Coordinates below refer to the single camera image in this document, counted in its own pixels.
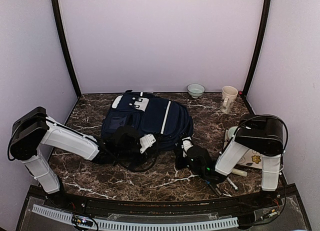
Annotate navy blue student backpack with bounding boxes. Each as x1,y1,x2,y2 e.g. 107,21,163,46
101,92,194,152

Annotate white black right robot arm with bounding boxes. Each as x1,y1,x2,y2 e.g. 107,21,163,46
177,114,289,208

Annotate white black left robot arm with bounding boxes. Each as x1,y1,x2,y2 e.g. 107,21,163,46
7,106,150,209

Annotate black marker blue cap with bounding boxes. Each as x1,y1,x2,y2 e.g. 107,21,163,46
205,180,223,197

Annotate yellow highlighter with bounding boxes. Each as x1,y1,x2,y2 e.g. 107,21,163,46
231,168,248,177

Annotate celadon bowl on plate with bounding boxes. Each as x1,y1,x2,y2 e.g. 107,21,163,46
226,126,238,141

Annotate white marker pen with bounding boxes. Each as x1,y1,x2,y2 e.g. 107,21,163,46
226,177,239,191

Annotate square floral plate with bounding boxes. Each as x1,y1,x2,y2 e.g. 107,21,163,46
223,129,263,170

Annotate celadon bowl at back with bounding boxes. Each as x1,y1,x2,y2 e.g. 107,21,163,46
187,83,206,99

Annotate cream ceramic mug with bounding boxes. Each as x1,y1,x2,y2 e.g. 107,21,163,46
220,86,239,114

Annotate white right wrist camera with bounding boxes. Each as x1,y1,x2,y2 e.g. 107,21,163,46
181,136,194,158

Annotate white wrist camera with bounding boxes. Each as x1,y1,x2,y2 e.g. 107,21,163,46
181,136,194,158
139,133,156,154

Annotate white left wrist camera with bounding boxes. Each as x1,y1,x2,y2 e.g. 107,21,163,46
139,133,156,154

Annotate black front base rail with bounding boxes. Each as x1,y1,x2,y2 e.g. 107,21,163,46
27,184,306,221

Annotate grey slotted cable duct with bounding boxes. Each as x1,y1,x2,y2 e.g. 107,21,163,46
31,204,239,231

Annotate black left frame post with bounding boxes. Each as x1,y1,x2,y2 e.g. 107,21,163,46
51,0,82,99

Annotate black frame post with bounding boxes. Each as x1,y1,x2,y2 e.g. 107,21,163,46
51,0,82,99
242,0,271,97

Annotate black right frame post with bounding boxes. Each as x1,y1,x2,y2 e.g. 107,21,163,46
242,0,271,97

